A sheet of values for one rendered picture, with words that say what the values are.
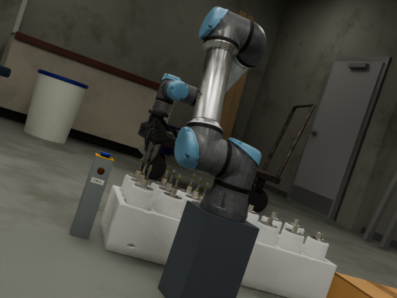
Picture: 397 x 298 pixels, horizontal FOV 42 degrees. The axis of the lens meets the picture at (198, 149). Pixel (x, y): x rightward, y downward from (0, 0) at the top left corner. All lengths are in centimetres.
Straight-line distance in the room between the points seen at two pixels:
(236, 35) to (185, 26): 727
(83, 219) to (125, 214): 18
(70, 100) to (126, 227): 311
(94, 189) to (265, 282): 76
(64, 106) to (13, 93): 102
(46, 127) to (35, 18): 368
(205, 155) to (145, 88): 458
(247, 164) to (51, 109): 353
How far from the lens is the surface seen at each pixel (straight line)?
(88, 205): 201
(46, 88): 496
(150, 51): 874
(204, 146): 152
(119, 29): 862
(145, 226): 196
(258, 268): 212
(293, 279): 219
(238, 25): 170
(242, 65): 181
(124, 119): 603
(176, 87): 196
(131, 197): 198
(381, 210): 572
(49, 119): 495
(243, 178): 158
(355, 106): 714
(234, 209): 157
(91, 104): 594
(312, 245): 223
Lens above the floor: 52
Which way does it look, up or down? 2 degrees down
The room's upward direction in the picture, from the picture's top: 19 degrees clockwise
